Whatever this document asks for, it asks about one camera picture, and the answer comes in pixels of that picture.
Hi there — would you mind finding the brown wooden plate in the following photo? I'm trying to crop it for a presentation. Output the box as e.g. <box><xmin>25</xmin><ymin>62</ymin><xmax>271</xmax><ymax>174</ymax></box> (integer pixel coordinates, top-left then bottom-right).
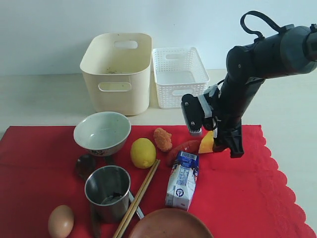
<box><xmin>129</xmin><ymin>208</ymin><xmax>213</xmax><ymax>238</ymax></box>

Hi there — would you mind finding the yellow lemon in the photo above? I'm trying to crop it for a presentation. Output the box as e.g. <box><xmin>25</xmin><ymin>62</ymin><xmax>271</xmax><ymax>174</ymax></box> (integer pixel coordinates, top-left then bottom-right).
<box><xmin>130</xmin><ymin>138</ymin><xmax>156</xmax><ymax>169</ymax></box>

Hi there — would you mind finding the brown egg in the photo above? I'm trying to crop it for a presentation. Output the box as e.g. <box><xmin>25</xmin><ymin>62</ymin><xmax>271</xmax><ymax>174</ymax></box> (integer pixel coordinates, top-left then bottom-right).
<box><xmin>48</xmin><ymin>205</ymin><xmax>74</xmax><ymax>238</ymax></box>

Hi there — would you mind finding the orange fried chicken piece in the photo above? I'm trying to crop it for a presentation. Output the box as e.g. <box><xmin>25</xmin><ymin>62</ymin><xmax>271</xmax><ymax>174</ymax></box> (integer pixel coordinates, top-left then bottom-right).
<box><xmin>153</xmin><ymin>127</ymin><xmax>172</xmax><ymax>152</ymax></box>

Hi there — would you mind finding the pale green ceramic bowl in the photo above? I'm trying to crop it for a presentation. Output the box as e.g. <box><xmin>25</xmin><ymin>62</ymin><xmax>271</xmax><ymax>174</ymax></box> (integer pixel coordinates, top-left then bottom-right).
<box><xmin>73</xmin><ymin>112</ymin><xmax>132</xmax><ymax>157</ymax></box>

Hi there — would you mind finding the red sausage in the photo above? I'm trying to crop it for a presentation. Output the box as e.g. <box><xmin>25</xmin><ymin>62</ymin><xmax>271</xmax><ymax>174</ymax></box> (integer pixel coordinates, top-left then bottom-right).
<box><xmin>166</xmin><ymin>140</ymin><xmax>201</xmax><ymax>166</ymax></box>

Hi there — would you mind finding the white perforated plastic basket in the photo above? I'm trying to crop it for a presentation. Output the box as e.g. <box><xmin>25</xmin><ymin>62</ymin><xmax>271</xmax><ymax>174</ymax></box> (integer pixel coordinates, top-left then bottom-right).
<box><xmin>152</xmin><ymin>47</ymin><xmax>210</xmax><ymax>109</ymax></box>

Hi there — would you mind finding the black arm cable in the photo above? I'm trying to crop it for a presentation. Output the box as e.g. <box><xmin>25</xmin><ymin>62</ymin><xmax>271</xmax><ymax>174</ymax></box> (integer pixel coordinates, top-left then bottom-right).
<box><xmin>240</xmin><ymin>10</ymin><xmax>295</xmax><ymax>43</ymax></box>

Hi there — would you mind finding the metal table knife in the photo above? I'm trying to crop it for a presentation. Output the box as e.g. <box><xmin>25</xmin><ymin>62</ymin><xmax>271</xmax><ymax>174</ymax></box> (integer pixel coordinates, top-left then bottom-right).
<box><xmin>104</xmin><ymin>155</ymin><xmax>145</xmax><ymax>220</ymax></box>

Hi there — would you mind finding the cream plastic tub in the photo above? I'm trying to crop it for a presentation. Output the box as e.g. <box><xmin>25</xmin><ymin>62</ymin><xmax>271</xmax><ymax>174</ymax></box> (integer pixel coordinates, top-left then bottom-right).
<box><xmin>80</xmin><ymin>33</ymin><xmax>152</xmax><ymax>116</ymax></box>

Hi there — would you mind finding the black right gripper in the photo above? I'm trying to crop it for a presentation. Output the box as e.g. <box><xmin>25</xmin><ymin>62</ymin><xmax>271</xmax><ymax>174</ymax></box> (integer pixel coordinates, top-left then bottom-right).
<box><xmin>210</xmin><ymin>74</ymin><xmax>265</xmax><ymax>158</ymax></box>

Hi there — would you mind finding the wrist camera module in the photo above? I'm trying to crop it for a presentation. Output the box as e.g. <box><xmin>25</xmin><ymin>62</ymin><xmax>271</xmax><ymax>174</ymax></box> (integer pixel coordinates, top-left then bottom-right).
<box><xmin>181</xmin><ymin>94</ymin><xmax>214</xmax><ymax>136</ymax></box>

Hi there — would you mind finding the yellow cheese wedge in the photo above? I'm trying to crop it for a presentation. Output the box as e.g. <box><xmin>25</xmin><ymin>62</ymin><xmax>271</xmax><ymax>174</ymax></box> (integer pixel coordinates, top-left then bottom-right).
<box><xmin>198</xmin><ymin>131</ymin><xmax>216</xmax><ymax>154</ymax></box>

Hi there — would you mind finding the wooden chopstick upper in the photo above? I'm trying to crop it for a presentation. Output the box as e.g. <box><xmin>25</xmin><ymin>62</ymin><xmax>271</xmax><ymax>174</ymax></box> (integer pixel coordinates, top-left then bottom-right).
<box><xmin>113</xmin><ymin>159</ymin><xmax>160</xmax><ymax>238</ymax></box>

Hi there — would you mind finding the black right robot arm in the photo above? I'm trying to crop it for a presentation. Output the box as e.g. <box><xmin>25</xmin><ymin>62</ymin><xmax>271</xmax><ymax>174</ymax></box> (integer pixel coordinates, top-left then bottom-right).
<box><xmin>212</xmin><ymin>24</ymin><xmax>317</xmax><ymax>158</ymax></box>

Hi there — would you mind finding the stainless steel cup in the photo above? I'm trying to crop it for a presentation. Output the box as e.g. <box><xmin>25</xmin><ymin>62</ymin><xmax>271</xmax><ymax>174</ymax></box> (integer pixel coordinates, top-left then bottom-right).
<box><xmin>84</xmin><ymin>165</ymin><xmax>131</xmax><ymax>223</ymax></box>

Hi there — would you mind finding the blue white milk carton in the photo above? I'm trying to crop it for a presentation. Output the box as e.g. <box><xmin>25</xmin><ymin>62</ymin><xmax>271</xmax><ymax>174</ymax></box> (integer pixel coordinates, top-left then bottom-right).
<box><xmin>165</xmin><ymin>151</ymin><xmax>199</xmax><ymax>211</ymax></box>

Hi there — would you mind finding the dark wooden spoon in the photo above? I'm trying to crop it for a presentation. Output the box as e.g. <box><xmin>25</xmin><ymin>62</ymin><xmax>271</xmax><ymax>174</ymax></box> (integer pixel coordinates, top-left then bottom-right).
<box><xmin>75</xmin><ymin>154</ymin><xmax>101</xmax><ymax>238</ymax></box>

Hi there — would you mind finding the red table cloth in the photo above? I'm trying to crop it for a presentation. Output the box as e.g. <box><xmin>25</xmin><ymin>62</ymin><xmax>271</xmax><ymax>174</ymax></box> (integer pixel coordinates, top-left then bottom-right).
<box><xmin>0</xmin><ymin>125</ymin><xmax>316</xmax><ymax>238</ymax></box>

